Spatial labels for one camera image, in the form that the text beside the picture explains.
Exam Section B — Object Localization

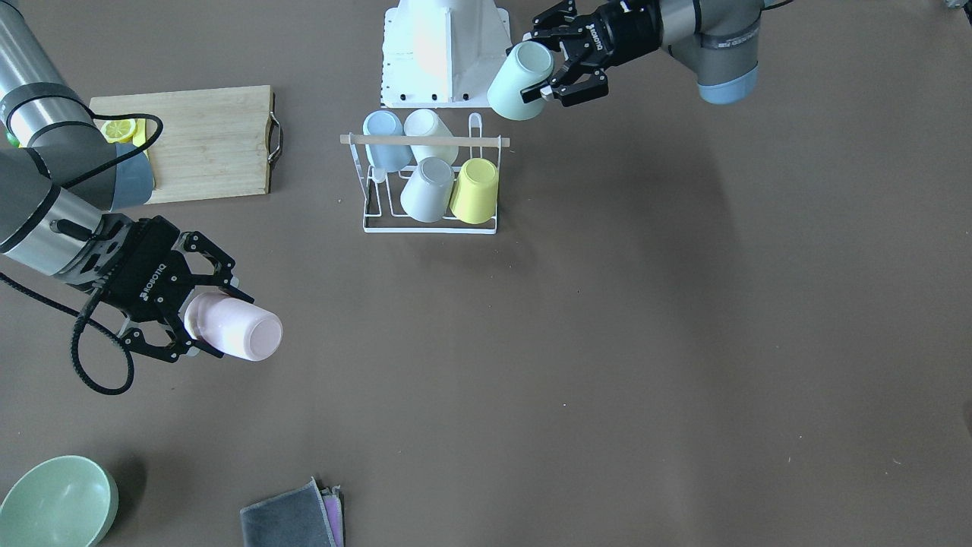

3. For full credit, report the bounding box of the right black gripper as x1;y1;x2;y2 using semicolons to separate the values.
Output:
64;215;256;363

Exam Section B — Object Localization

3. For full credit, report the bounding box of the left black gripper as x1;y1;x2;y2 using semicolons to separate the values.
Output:
520;1;663;107

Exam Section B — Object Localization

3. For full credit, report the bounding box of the mint green cup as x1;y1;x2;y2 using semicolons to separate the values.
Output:
487;41;554;121

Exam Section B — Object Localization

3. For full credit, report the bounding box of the pink cup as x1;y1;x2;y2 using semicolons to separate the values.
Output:
183;292;282;362

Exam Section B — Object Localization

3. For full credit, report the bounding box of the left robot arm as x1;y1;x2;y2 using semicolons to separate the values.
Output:
520;1;777;107

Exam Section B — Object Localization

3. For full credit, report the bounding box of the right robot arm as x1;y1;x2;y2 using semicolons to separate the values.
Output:
1;1;252;362

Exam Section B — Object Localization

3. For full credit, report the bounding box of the white cup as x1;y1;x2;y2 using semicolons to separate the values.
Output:
403;109;459;166

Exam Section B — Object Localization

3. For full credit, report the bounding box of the yellow cup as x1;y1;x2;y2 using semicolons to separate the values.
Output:
449;158;499;224

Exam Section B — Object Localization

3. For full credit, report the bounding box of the grey cup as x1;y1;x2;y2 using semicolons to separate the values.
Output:
400;158;455;223

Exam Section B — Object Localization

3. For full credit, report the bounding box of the blue cup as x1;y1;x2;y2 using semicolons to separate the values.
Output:
362;109;414;172

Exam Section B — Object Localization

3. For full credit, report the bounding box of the wooden cutting board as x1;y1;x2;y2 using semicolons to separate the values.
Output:
90;84;275;204

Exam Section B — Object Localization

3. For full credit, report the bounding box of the yellow plastic knife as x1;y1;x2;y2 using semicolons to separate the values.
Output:
131;118;148;147

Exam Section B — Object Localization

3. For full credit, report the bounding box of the lemon slice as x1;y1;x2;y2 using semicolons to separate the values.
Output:
100;118;139;144

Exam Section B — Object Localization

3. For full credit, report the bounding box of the green bowl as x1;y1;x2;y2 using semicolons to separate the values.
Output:
1;456;119;546

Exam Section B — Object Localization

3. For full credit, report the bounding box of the grey cloth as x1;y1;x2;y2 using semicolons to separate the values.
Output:
240;480;333;546

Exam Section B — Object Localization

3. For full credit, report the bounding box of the purple cloth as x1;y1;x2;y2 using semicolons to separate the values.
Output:
320;487;345;547

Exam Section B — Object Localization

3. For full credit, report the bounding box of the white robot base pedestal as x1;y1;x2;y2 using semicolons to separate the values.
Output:
380;1;513;109

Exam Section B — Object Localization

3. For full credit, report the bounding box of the white wire cup rack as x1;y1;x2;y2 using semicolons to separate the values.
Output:
340;109;511;235

